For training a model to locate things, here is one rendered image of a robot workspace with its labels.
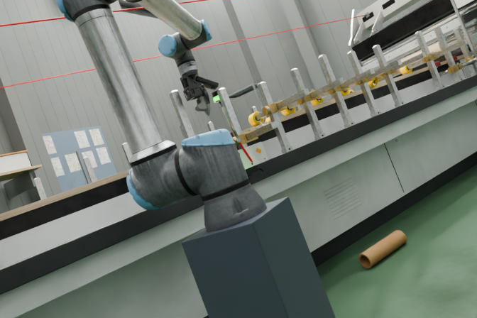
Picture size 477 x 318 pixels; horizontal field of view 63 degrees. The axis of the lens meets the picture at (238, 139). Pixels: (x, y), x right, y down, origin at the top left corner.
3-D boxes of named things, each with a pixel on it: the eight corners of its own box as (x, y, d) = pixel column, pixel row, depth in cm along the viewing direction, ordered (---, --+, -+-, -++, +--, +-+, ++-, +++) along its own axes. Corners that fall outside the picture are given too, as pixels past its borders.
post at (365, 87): (382, 119, 244) (354, 50, 246) (378, 121, 243) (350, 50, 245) (377, 121, 247) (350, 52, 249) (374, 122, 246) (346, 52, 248)
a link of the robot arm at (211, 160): (241, 182, 106) (218, 123, 106) (187, 202, 110) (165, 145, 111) (253, 174, 120) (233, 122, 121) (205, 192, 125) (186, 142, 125)
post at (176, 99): (213, 183, 181) (177, 89, 184) (206, 186, 180) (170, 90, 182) (210, 184, 184) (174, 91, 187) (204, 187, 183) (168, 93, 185)
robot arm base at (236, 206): (276, 201, 118) (265, 170, 118) (248, 221, 102) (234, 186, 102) (227, 216, 127) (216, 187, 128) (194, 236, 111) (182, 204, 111)
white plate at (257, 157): (268, 159, 197) (261, 141, 198) (226, 177, 184) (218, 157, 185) (267, 160, 198) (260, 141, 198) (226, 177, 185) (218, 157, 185)
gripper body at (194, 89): (187, 103, 182) (177, 79, 182) (202, 98, 186) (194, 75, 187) (192, 98, 175) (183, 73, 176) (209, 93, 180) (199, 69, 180)
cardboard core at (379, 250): (403, 229, 209) (368, 254, 194) (409, 243, 209) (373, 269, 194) (391, 230, 216) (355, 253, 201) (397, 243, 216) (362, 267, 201)
